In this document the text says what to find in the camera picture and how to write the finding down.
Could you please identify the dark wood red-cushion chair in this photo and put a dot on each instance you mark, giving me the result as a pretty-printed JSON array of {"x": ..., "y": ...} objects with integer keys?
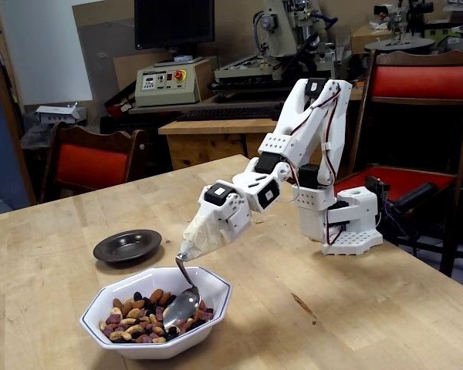
[{"x": 92, "y": 165}]

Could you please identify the small black plate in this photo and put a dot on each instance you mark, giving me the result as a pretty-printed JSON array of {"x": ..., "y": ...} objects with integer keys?
[{"x": 127, "y": 244}]

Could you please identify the small white device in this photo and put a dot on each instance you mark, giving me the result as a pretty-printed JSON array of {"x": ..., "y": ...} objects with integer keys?
[{"x": 58, "y": 113}]

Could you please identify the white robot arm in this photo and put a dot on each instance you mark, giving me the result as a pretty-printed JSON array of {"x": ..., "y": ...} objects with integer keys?
[{"x": 351, "y": 239}]

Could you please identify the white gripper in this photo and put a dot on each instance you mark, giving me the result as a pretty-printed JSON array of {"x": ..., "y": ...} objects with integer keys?
[{"x": 221, "y": 217}]

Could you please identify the beige milling machine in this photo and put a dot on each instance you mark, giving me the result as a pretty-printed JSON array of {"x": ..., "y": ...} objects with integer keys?
[{"x": 254, "y": 77}]

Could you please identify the cardboard box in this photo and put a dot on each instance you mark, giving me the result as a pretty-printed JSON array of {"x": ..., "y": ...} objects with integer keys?
[{"x": 364, "y": 40}]

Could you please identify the blue door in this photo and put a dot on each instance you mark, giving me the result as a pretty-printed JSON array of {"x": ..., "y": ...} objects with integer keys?
[{"x": 0, "y": 154}]

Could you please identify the folding wood red-cushion chair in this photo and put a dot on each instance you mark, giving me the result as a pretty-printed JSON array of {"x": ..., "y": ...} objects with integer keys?
[{"x": 420, "y": 81}]

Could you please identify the mixed nuts and raisins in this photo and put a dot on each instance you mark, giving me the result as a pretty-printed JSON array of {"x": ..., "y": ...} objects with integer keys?
[{"x": 139, "y": 316}]

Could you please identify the robot controller circuit board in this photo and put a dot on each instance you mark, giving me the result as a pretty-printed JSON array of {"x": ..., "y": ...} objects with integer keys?
[{"x": 378, "y": 185}]

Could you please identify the red black toolbox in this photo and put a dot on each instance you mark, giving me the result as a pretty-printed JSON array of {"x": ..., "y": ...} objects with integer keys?
[{"x": 117, "y": 108}]

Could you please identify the green box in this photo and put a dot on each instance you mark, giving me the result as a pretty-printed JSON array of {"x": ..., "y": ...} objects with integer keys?
[{"x": 445, "y": 34}]

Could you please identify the black keyboard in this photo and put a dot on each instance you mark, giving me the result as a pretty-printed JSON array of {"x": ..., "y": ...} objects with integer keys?
[{"x": 224, "y": 113}]

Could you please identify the white board panel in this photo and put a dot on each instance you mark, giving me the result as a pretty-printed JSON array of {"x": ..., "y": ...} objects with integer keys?
[{"x": 46, "y": 50}]

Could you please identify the black computer monitor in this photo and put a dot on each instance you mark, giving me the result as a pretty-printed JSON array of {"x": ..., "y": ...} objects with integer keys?
[{"x": 169, "y": 23}]

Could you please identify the brown board panel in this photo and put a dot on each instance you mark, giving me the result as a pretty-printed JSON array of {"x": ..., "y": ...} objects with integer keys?
[{"x": 104, "y": 38}]

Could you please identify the round black turntable machine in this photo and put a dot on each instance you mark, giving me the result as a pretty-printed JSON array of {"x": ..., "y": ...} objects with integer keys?
[{"x": 401, "y": 44}]

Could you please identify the beige control box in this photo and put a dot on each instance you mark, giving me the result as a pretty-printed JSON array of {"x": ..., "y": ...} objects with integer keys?
[{"x": 166, "y": 92}]

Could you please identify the black cylinder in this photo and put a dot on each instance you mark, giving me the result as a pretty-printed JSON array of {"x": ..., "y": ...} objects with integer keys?
[{"x": 416, "y": 196}]

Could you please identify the bent metal spoon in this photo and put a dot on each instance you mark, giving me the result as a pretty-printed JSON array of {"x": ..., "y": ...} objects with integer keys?
[{"x": 179, "y": 308}]

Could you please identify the white octagonal bowl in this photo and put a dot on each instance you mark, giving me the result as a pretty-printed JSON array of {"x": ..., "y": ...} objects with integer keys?
[{"x": 154, "y": 350}]

